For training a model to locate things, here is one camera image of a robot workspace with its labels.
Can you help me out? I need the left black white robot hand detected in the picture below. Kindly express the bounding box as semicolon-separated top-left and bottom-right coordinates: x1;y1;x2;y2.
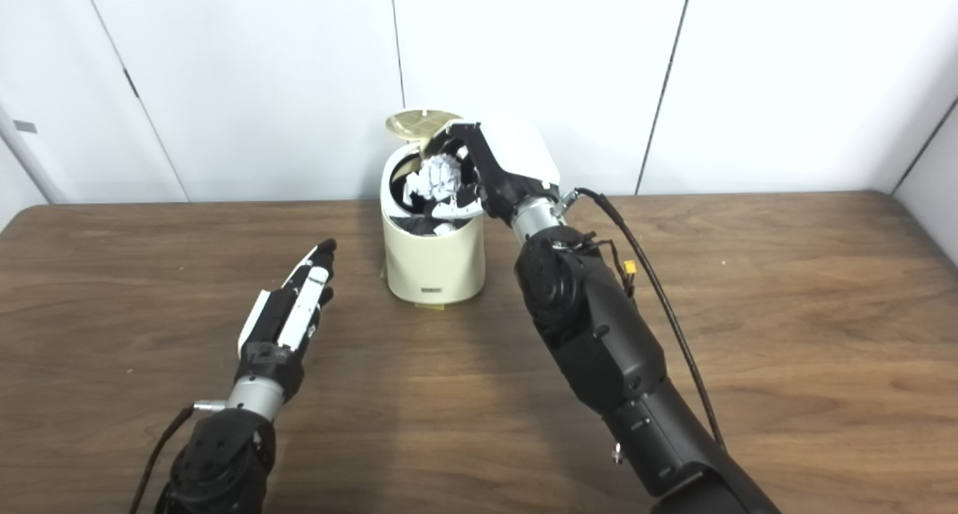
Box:
236;238;338;403

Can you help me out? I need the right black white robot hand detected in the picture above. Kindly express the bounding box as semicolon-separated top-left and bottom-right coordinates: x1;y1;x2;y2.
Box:
427;117;562;227

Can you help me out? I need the cream round bin lid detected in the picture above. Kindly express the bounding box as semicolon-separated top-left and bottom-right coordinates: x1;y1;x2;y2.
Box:
385;109;465;156

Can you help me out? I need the cream-colored round bin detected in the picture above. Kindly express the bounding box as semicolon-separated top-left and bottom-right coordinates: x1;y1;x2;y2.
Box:
379;141;486;304

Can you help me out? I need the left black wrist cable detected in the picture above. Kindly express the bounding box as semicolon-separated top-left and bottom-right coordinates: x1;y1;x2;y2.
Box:
129;400;229;514

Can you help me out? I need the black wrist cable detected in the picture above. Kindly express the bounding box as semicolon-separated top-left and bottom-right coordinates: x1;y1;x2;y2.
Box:
129;400;229;514
561;188;727;451

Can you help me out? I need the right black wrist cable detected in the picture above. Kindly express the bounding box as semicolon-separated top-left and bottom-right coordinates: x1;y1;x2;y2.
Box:
561;188;727;451

